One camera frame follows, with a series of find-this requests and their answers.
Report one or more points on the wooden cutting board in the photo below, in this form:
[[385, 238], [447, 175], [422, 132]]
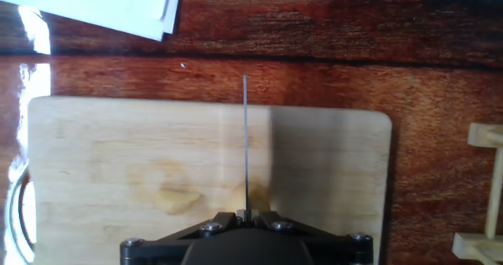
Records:
[[118, 139]]

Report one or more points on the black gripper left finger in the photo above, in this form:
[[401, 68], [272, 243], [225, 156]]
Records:
[[226, 221]]

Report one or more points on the printed white paper stack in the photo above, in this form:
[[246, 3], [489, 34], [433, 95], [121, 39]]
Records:
[[86, 1]]

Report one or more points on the thin peeled potato slice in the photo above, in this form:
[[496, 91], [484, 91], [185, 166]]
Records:
[[177, 201]]

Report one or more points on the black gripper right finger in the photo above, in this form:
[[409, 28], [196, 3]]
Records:
[[271, 221]]

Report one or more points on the wooden peg knife rack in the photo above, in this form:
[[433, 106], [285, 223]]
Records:
[[493, 198]]

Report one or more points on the thick peeled potato chunk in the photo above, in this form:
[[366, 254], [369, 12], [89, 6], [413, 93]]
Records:
[[260, 198]]

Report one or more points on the steel kitchen cleaver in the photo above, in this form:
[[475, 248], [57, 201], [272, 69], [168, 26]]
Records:
[[246, 147]]

